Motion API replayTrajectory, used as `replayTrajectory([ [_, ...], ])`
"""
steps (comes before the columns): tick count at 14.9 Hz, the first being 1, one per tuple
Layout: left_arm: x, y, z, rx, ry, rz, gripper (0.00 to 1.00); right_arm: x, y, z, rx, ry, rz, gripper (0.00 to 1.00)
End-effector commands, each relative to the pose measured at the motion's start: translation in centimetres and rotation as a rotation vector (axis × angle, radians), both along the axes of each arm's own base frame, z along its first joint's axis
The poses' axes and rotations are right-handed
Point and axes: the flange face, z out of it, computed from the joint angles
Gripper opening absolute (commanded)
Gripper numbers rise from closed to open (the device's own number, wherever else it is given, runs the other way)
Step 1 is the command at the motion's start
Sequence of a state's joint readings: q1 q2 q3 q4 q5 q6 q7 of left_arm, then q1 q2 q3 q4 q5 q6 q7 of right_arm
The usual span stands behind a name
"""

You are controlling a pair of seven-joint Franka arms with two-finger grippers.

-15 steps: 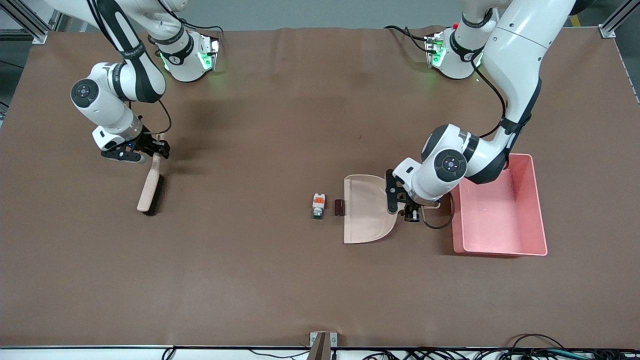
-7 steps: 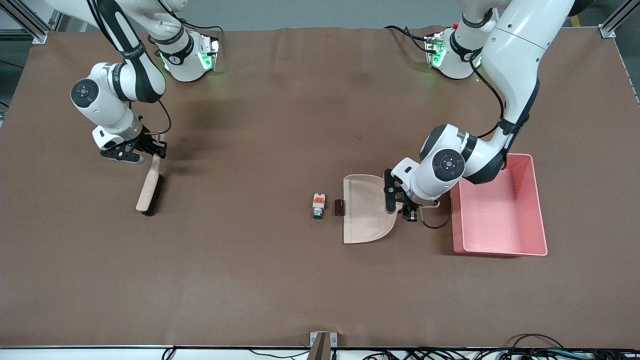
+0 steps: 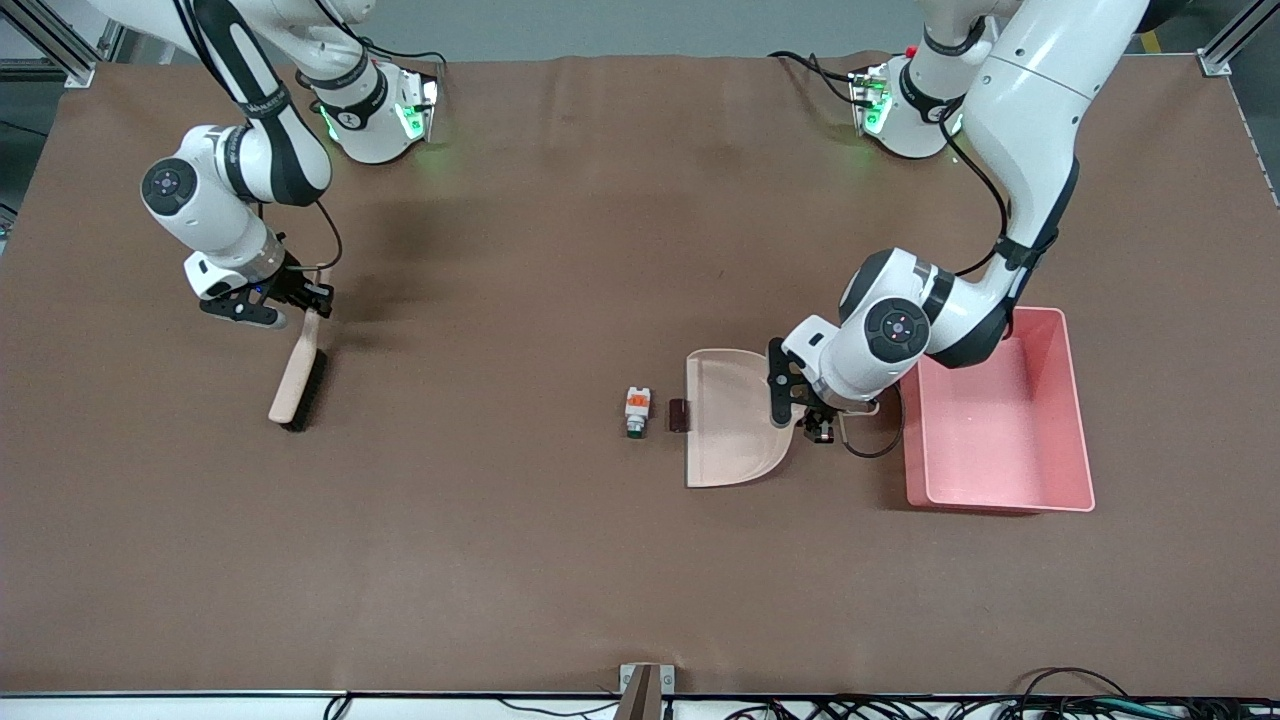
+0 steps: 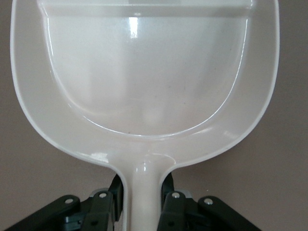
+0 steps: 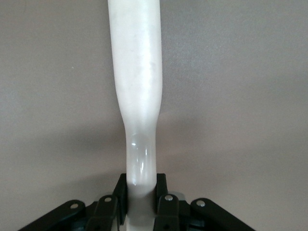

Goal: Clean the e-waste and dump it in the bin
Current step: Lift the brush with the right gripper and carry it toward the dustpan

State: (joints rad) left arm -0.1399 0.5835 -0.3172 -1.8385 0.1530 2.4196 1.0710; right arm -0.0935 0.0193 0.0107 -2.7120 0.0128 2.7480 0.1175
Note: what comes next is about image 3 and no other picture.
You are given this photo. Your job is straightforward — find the beige plastic dustpan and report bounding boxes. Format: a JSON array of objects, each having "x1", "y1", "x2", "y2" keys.
[{"x1": 684, "y1": 349, "x2": 881, "y2": 489}]

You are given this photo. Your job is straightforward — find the beige hand brush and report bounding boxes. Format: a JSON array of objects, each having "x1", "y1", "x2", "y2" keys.
[{"x1": 267, "y1": 262, "x2": 331, "y2": 433}]

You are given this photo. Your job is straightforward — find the pink plastic bin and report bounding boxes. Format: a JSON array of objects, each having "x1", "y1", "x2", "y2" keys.
[{"x1": 900, "y1": 307, "x2": 1096, "y2": 514}]

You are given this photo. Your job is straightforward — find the brown table mat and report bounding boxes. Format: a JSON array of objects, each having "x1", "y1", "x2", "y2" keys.
[{"x1": 0, "y1": 52, "x2": 1280, "y2": 698}]

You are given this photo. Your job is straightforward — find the brown angled bar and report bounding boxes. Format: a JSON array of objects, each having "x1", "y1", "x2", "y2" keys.
[{"x1": 614, "y1": 665, "x2": 663, "y2": 720}]

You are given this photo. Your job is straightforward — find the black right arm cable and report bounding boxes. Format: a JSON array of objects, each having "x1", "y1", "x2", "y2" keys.
[{"x1": 312, "y1": 198, "x2": 344, "y2": 273}]

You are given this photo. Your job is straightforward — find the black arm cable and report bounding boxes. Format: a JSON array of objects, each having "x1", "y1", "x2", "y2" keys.
[
  {"x1": 312, "y1": 198, "x2": 344, "y2": 273},
  {"x1": 838, "y1": 100, "x2": 1013, "y2": 459}
]

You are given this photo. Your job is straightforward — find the black base cable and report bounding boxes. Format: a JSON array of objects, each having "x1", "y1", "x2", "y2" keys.
[
  {"x1": 355, "y1": 35, "x2": 451, "y2": 96},
  {"x1": 768, "y1": 50, "x2": 861, "y2": 106}
]

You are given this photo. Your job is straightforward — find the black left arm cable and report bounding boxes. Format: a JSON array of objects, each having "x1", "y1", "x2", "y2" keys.
[{"x1": 838, "y1": 100, "x2": 1013, "y2": 459}]

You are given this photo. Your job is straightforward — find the aluminium frame profile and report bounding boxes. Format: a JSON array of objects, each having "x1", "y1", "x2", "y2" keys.
[
  {"x1": 0, "y1": 0, "x2": 123, "y2": 89},
  {"x1": 1198, "y1": 0, "x2": 1280, "y2": 77}
]

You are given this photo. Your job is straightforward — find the grey metal bracket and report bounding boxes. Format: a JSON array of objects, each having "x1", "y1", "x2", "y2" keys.
[{"x1": 618, "y1": 662, "x2": 677, "y2": 695}]

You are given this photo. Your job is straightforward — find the black cable bundle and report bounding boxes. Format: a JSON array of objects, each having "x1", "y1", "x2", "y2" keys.
[{"x1": 725, "y1": 668, "x2": 1280, "y2": 720}]

